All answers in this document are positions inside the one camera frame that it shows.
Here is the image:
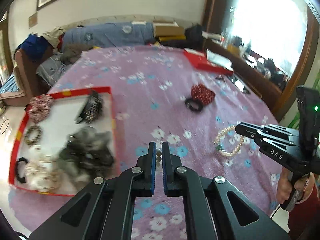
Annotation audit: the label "brown armchair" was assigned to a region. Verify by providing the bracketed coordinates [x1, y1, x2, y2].
[14, 49, 54, 100]

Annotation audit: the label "red cardboard box white inside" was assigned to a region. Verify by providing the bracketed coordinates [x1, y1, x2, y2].
[8, 87, 118, 197]

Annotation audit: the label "wooden bed footboard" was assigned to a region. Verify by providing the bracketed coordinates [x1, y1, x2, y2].
[204, 39, 283, 120]

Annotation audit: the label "flat yellow box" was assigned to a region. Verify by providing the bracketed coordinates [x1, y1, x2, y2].
[159, 35, 187, 42]

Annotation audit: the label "person's dark red clothing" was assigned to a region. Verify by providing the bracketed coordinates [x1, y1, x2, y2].
[287, 186, 320, 233]

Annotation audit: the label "black braided hair tie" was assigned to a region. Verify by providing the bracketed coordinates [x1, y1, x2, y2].
[15, 157, 29, 183]

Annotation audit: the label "blue plaid quilt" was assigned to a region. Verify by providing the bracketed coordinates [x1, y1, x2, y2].
[61, 22, 154, 53]

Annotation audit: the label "small black scrunchie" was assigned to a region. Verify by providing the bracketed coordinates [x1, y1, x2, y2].
[185, 98, 203, 112]

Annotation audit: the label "grey striped pillow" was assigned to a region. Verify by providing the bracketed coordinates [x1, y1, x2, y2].
[37, 52, 75, 85]

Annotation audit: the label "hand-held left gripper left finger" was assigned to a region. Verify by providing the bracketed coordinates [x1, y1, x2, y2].
[29, 141, 157, 240]

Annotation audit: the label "red plaid scrunchie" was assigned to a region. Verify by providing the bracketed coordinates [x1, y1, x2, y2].
[28, 94, 54, 123]

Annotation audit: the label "blue garment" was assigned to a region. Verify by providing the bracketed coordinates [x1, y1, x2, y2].
[19, 34, 50, 53]

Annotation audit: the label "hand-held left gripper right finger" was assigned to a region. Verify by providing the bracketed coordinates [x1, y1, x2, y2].
[161, 141, 290, 240]

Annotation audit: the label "black flower hair claw clip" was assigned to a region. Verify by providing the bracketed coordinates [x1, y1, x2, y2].
[75, 90, 104, 124]

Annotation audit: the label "red cardboard box lid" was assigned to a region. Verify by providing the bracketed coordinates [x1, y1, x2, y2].
[184, 49, 234, 75]

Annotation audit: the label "grey sheer scrunchie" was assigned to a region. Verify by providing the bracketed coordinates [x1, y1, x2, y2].
[57, 126, 115, 180]

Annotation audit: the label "beige garment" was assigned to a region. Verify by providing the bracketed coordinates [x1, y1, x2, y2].
[42, 27, 65, 48]

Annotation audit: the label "white papers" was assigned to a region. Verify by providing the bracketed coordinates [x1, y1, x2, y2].
[206, 49, 232, 69]

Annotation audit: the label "black bag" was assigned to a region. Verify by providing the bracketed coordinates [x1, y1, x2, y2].
[185, 24, 204, 40]

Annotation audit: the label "red dotted scrunchie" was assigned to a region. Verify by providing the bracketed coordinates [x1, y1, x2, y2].
[191, 84, 216, 105]

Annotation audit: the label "white pearl bracelet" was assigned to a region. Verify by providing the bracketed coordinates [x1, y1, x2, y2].
[214, 126, 245, 158]

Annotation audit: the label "brown cardboard box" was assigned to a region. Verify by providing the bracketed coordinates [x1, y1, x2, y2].
[153, 21, 185, 37]

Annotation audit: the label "white cherry print scrunchie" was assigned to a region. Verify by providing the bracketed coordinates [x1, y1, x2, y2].
[25, 145, 68, 193]

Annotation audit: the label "long white box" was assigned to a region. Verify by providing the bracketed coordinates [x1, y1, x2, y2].
[202, 31, 223, 40]

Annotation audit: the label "person's right hand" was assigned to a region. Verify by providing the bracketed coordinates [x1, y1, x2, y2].
[277, 166, 314, 205]

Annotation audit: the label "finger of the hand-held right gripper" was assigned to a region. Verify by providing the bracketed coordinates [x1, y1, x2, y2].
[262, 124, 300, 136]
[235, 122, 295, 144]

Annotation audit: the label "leopard print scrunchie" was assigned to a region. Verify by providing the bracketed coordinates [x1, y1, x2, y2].
[24, 125, 43, 145]

